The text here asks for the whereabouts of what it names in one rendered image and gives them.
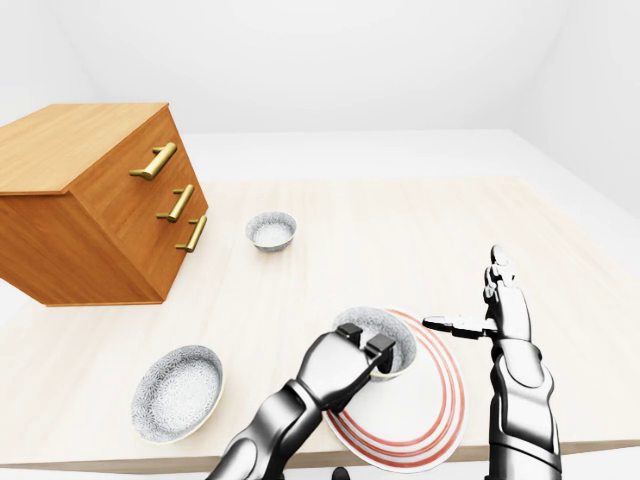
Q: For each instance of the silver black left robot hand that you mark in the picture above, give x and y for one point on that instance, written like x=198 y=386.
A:
x=332 y=365

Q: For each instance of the wooden cabinet drawer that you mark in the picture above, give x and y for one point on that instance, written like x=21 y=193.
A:
x=150 y=230
x=117 y=190
x=170 y=265

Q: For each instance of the patterned grey bowl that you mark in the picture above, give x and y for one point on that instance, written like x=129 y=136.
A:
x=175 y=392
x=270 y=234
x=367 y=320

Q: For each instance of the white plate with red rings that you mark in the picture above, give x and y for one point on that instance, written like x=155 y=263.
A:
x=420 y=415

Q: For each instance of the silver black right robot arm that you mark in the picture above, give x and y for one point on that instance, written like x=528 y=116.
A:
x=525 y=415

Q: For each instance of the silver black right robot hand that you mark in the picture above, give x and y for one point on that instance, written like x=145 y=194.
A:
x=510 y=310

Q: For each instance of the small dark shape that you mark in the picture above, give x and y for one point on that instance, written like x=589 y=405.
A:
x=340 y=474

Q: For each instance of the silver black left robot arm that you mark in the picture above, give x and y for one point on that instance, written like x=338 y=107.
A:
x=270 y=435

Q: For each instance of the wooden cabinet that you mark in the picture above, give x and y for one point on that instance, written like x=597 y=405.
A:
x=45 y=150

